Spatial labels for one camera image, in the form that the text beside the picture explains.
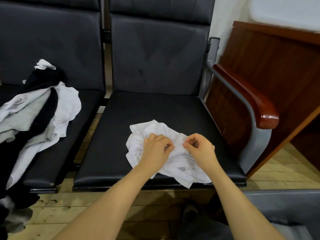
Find person's blue jeans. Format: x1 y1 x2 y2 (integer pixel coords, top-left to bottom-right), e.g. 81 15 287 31
177 200 236 240

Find grey plastic storage bin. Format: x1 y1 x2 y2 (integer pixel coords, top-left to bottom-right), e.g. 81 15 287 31
240 189 320 240

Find person's right forearm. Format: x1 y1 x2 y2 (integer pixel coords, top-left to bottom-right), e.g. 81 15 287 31
205 165 286 240

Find white t-shirt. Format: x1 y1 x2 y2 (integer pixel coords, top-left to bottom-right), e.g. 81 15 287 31
125 119 213 189

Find black leather bench seat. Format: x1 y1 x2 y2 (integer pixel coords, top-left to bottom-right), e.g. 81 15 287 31
0 0 107 194
72 0 248 193

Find brown wooden bench armrest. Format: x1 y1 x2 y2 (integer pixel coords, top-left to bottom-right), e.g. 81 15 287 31
212 63 280 130

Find brown wooden desk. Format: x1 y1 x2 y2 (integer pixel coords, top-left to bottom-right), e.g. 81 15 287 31
205 21 320 179

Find pile of clothes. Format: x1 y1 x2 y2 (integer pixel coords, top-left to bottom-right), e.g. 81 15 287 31
0 58 83 234

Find white plastic tray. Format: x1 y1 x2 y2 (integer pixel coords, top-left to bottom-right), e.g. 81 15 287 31
249 0 320 32

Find person's left forearm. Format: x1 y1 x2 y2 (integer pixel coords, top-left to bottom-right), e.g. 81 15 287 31
52 167 151 240

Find person's left hand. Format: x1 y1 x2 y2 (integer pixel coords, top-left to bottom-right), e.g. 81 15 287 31
136 133 176 177

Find person's right hand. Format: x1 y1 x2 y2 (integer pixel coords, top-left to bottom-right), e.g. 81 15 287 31
182 133 220 172

